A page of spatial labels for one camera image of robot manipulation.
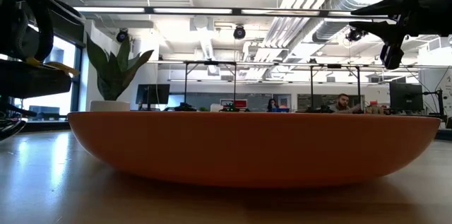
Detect black hanging camera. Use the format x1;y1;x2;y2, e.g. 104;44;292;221
232;24;247;40
345;27;369;43
116;28;129;44

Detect black workstation frame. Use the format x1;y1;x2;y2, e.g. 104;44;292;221
309;63;362;111
182;60;238;105

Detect black computer monitor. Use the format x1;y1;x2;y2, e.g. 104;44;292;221
389;82;424;112
135;83;171;111

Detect black overhead frame beam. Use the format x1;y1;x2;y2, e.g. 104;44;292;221
72;4;389;20

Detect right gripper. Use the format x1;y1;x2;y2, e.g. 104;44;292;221
348;0;452;47

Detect green snake plant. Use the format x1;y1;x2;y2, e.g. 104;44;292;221
85;33;155;102

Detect silver ventilation duct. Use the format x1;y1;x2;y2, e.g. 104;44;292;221
312;0;412;44

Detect yellow cable tag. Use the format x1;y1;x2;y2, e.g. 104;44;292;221
23;57;81;77

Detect black background robot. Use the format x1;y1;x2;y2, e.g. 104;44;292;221
174;102;198;112

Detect window with black frame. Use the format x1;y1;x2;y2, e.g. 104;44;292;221
13;35;84;121

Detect green background robot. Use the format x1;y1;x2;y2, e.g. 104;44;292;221
221;102;250;113

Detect person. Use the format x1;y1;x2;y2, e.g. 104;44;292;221
266;98;280;113
328;93;364;114

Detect orange round plate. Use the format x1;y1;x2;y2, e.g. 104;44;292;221
67;110;442;189

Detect orange bottles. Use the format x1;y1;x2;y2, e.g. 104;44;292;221
364;100;386;114

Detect white plant pot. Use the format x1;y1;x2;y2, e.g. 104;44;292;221
89;100;131;113

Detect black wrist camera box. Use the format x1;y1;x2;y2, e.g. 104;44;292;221
380;43;405;71

